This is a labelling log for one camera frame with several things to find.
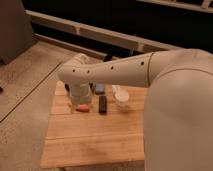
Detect blue sponge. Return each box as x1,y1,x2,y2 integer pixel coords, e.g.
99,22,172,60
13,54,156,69
95,84,105,94

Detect red orange pepper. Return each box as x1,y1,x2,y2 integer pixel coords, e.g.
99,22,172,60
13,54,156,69
76,104,90,112

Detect grey cabinet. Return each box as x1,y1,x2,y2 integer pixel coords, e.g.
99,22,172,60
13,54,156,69
0,0,36,64

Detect black rectangular block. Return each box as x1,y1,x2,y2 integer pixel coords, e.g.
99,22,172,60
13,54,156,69
99,96,107,113

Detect wooden board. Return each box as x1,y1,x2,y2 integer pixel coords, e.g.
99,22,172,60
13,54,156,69
41,82,146,168

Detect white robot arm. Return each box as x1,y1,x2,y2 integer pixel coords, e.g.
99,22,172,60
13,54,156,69
58,49,213,171

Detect white wooden rail frame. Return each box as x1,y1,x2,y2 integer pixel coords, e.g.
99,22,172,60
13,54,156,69
22,0,213,56

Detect dark round bowl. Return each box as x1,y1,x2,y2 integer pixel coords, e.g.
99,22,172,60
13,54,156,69
65,84,70,92

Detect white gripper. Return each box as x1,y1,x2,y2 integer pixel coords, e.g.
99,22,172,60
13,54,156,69
69,84,92,112

